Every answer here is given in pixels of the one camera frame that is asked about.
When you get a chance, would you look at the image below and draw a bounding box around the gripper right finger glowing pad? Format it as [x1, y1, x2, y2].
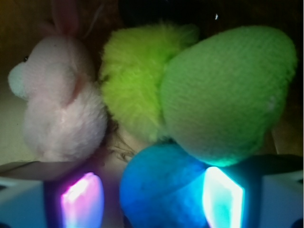
[201, 154, 304, 228]

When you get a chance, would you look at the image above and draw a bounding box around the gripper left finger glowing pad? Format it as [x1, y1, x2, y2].
[0, 161, 105, 228]

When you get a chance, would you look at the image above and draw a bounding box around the blue ball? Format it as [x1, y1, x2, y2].
[120, 143, 207, 228]

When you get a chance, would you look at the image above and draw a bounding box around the pink plush bunny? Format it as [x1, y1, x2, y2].
[8, 0, 107, 162]

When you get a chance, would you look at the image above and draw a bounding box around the green plush toy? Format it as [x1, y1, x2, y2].
[99, 24, 298, 166]

